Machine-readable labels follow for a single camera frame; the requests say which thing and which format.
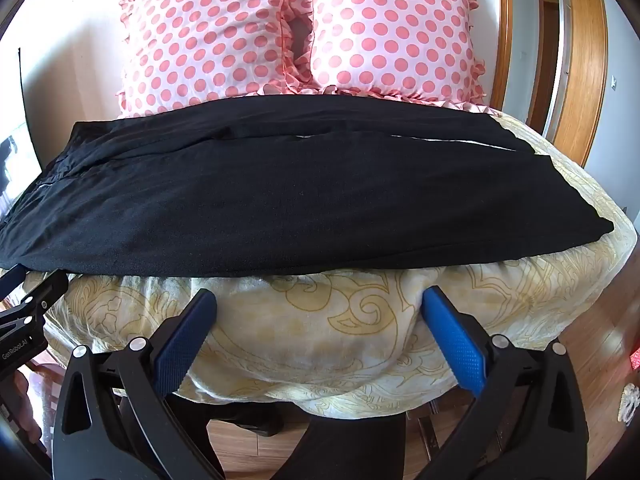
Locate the wooden framed mirror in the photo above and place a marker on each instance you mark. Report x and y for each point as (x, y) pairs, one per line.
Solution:
(582, 60)

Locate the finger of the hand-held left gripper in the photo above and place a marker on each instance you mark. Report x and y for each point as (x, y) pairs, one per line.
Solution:
(47, 290)

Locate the white fuzzy object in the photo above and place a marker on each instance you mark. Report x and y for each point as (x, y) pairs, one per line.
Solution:
(631, 402)

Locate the yellow patterned bedspread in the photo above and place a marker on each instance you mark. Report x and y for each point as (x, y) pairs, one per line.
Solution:
(325, 320)

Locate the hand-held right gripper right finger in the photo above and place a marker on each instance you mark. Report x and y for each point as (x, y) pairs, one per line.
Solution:
(452, 340)

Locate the person's dark trouser leg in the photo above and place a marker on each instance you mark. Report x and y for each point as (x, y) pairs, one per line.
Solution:
(340, 450)

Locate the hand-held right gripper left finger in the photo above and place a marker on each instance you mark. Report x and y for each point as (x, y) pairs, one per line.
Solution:
(185, 340)

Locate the pink polka dot pillow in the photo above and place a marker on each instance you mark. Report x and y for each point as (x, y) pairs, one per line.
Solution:
(210, 35)
(395, 30)

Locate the brown door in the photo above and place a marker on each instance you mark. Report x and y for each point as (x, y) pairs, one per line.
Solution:
(545, 65)

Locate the glass window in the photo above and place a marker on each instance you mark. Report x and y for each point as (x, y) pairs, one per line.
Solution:
(15, 160)

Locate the red cloth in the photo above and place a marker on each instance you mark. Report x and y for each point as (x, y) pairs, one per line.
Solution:
(634, 360)

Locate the black pants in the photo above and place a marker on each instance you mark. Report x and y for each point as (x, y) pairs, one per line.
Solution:
(300, 200)

